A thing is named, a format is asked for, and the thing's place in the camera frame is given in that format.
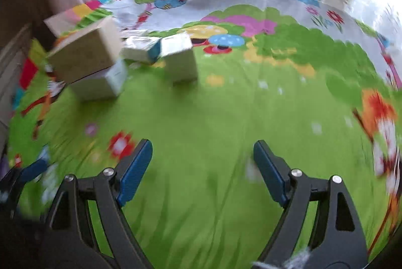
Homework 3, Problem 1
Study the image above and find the white cardboard box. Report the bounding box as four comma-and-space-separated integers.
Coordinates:
43, 12, 89, 38

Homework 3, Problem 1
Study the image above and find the large beige cardboard box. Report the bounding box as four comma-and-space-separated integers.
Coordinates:
47, 16, 124, 85

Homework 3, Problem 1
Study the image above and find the silver box with teal end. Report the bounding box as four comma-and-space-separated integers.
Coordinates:
121, 36, 163, 64

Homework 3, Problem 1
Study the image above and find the tall white box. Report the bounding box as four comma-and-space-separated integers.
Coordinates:
160, 32, 199, 85

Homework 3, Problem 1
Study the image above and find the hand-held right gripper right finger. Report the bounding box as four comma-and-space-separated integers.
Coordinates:
253, 140, 369, 268

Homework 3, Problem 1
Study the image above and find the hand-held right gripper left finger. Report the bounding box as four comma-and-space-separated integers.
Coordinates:
39, 139, 154, 269

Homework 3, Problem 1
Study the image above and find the green printed blanket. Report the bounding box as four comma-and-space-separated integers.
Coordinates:
6, 0, 402, 269

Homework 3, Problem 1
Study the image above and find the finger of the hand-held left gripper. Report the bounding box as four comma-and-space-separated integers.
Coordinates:
0, 157, 50, 220

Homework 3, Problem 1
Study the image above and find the white box with teal print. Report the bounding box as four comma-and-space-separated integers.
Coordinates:
71, 60, 128, 102

